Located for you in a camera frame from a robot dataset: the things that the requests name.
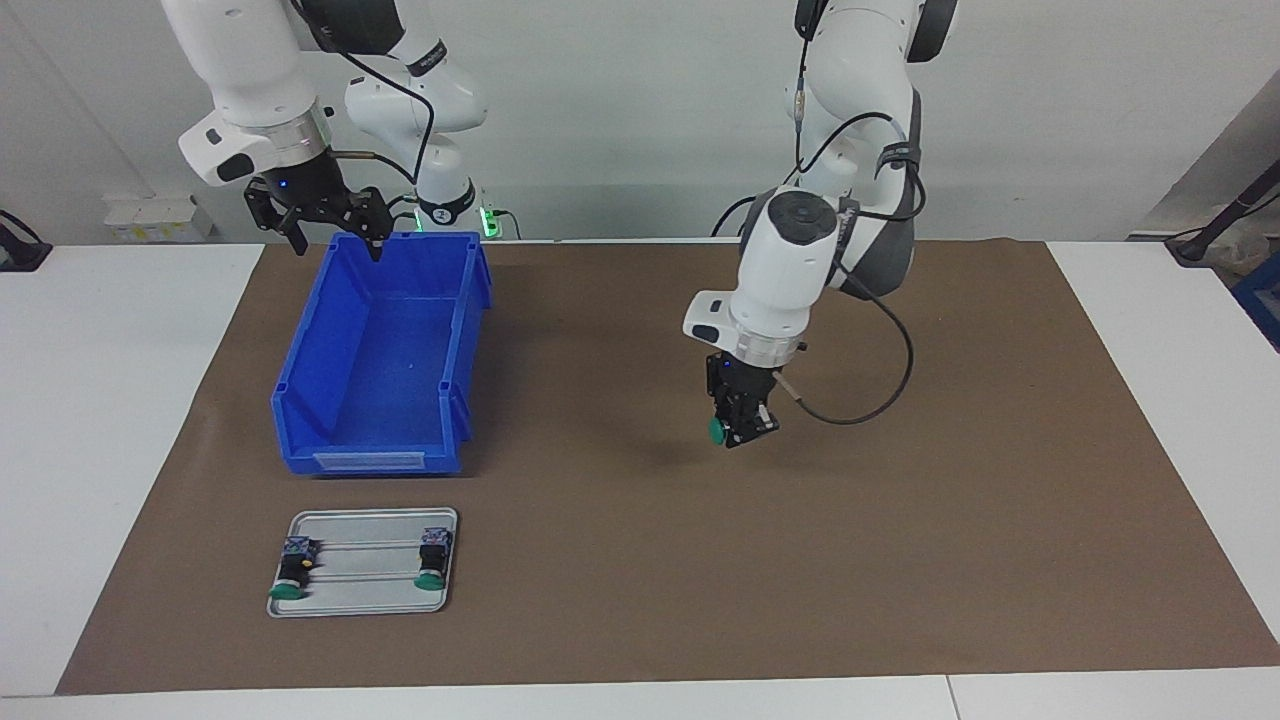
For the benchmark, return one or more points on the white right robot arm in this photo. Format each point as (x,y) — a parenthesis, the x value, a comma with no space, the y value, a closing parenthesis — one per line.
(240,60)

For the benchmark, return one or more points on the green push button switch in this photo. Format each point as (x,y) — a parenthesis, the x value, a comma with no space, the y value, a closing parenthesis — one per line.
(716,431)
(433,560)
(292,570)

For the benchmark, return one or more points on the silver metal tray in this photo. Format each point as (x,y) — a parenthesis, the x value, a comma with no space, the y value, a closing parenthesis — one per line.
(365,535)

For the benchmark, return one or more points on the black clamp mount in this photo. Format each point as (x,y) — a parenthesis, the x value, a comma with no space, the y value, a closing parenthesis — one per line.
(20,250)

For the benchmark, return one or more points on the blue crate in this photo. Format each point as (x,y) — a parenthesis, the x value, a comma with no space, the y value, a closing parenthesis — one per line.
(1262,300)

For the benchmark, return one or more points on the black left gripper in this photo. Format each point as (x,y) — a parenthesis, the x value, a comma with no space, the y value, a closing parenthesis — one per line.
(740,378)

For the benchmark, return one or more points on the black stand pole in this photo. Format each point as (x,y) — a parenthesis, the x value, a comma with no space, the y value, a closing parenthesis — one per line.
(1225,215)

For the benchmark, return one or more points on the brown table mat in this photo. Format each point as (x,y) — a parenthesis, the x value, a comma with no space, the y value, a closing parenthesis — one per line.
(700,580)

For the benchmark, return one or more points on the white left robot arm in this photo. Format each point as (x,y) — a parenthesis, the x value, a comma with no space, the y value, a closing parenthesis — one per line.
(790,270)

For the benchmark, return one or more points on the blue plastic storage bin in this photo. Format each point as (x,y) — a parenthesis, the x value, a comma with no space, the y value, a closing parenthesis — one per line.
(380,380)

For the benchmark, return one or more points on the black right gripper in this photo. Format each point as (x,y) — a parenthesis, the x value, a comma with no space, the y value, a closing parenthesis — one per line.
(300,185)

